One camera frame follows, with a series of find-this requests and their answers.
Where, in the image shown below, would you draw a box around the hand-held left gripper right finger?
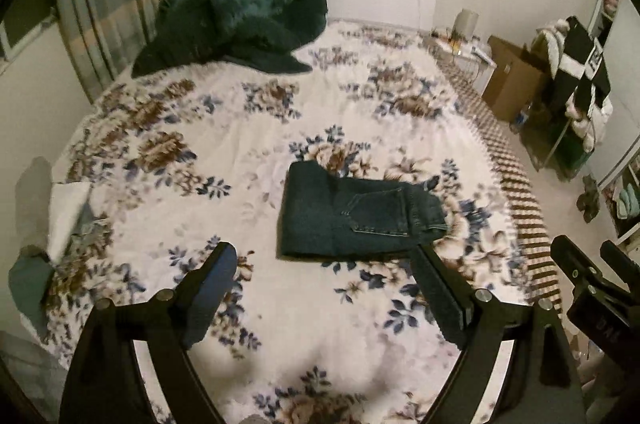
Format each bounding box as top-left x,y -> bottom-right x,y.
410,243 -> 586,424

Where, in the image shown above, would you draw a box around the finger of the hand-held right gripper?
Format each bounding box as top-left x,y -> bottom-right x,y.
550,235 -> 620,305
600,240 -> 640,291

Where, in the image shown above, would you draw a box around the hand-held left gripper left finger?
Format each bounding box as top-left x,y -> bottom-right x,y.
59,241 -> 238,424

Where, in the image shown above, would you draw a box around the blue denim pants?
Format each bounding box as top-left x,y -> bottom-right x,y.
276,161 -> 449,262

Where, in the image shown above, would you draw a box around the white open shelf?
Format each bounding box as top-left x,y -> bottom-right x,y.
597,154 -> 640,241

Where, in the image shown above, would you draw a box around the teal item on shelf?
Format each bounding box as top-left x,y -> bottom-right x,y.
615,185 -> 640,221

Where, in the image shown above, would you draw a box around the pair of dark slippers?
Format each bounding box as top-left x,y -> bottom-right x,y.
576,174 -> 602,223

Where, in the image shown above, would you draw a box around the brown checked bed sheet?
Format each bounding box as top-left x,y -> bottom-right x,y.
434,52 -> 563,312

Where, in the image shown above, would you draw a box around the blue patterned cloth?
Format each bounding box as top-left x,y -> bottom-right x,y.
74,199 -> 114,241

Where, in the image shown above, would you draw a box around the white clothes pile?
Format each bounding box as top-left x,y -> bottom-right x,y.
532,18 -> 615,151

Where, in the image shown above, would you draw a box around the floral bed sheet bed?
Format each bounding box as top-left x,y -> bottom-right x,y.
42,17 -> 536,424

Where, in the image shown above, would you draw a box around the white folded cloth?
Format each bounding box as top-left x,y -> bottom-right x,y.
47,181 -> 94,262

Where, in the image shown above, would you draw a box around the teal folded cloth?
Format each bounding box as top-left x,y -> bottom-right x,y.
7,247 -> 57,337

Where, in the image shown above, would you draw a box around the large cardboard box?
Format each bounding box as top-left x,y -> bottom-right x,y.
482,35 -> 549,122

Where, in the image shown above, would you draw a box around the black and white jacket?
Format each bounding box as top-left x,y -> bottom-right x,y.
552,15 -> 612,105

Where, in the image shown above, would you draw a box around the white nightstand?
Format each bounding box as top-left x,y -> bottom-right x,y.
430,35 -> 498,95

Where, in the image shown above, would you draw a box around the white wardrobe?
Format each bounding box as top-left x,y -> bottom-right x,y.
590,0 -> 624,36

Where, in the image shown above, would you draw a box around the white table lamp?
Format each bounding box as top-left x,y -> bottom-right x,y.
454,8 -> 480,44

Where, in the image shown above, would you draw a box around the dark green fleece blanket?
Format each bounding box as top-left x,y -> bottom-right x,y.
131,0 -> 329,79

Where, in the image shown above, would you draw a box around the window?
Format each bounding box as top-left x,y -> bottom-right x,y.
0,0 -> 60,64

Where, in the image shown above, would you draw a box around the green chair frame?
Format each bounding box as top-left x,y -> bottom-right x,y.
520,104 -> 597,181

